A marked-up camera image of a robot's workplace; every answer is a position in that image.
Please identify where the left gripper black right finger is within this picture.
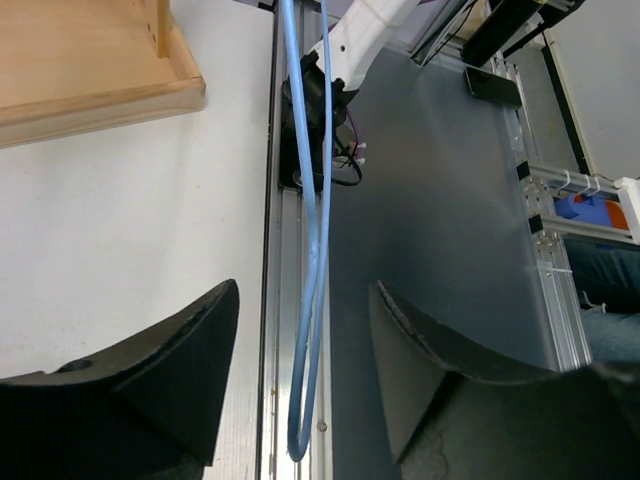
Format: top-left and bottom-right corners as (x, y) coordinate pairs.
(369, 283), (639, 479)

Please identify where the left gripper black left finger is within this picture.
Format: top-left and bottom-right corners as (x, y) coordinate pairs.
(1, 279), (239, 479)

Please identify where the blue wire hanger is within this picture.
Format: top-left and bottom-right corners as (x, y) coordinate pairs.
(281, 1), (328, 463)

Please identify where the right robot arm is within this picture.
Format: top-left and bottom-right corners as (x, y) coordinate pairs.
(281, 1), (420, 150)

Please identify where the blue orange object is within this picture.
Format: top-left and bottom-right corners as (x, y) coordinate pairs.
(554, 193), (629, 230)

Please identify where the wooden clothes rack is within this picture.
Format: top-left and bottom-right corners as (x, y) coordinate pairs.
(1, 1), (206, 147)

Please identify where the aluminium side frame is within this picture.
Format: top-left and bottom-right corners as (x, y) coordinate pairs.
(409, 0), (640, 374)

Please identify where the aluminium front rail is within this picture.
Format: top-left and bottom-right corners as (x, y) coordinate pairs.
(255, 2), (334, 479)

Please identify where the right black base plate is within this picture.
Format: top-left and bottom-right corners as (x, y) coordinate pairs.
(279, 70), (325, 193)

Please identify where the black phone on frame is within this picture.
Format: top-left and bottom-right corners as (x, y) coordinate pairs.
(465, 67), (523, 109)

